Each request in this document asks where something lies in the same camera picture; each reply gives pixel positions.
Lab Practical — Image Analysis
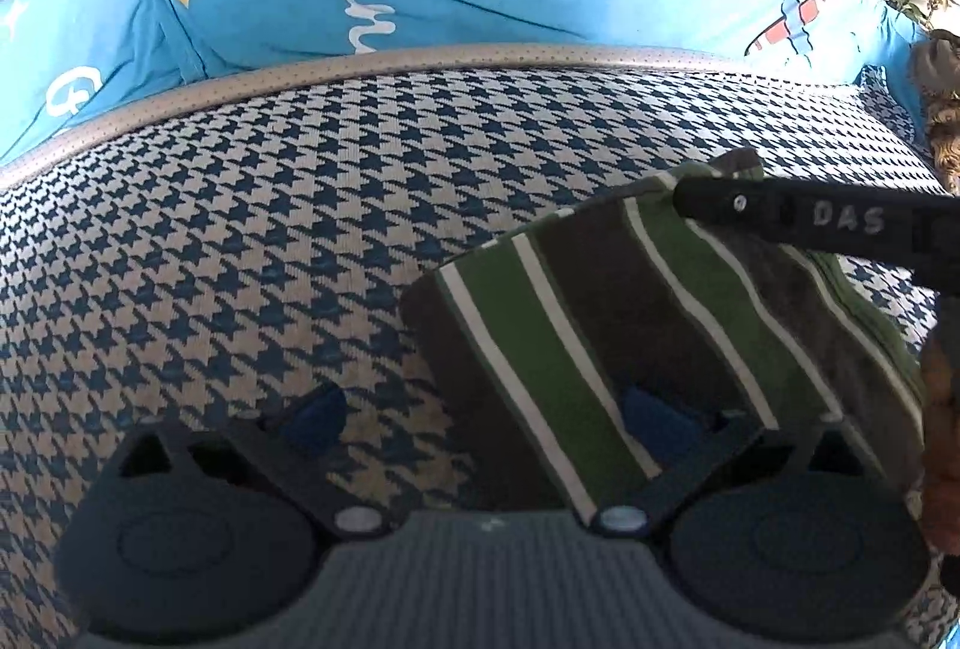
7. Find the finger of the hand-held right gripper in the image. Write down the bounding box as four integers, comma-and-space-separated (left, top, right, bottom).
671, 175, 786, 247

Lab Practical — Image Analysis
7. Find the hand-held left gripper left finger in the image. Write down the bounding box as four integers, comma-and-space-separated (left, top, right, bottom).
111, 383, 392, 539

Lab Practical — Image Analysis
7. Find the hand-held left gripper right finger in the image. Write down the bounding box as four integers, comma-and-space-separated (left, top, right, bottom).
591, 385, 876, 537

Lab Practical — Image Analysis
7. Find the green brown striped t-shirt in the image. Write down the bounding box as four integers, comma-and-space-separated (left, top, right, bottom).
401, 148, 929, 524

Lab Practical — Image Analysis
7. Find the person's right hand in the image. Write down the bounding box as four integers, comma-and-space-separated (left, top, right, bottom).
919, 330, 960, 556

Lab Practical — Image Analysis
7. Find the houndstooth sofa seat cover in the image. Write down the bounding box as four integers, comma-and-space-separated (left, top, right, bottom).
0, 44, 960, 649

